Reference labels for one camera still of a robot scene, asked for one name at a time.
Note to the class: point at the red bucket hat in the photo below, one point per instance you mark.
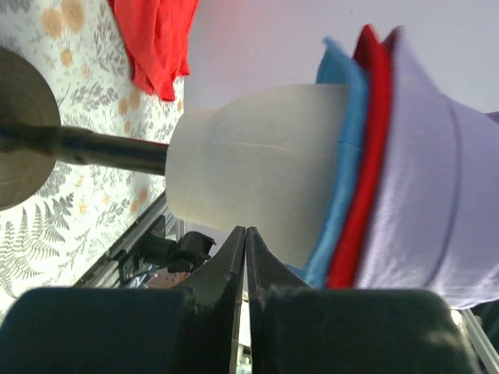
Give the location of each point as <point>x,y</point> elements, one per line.
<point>372,55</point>

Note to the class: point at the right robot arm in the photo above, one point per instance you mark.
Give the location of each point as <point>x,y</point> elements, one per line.
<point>176,255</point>

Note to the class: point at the lavender hat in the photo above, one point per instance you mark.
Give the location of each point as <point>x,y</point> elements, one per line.
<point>435,219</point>

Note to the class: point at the mannequin head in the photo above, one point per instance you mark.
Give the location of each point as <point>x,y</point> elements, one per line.
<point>267,159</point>

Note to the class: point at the red cloth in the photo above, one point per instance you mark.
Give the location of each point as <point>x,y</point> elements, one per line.
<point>156,38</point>

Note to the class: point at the blue bucket hat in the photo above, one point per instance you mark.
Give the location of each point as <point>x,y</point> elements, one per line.
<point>337,67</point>

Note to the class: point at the aluminium rail frame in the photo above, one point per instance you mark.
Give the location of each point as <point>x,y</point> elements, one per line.
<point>124,259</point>

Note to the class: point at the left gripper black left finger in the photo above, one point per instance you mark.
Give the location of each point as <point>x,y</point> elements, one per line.
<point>190,328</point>

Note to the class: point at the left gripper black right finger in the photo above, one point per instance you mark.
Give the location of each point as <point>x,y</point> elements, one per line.
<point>299,329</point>

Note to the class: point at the floral table mat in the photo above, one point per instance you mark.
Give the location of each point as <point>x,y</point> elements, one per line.
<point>56,235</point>

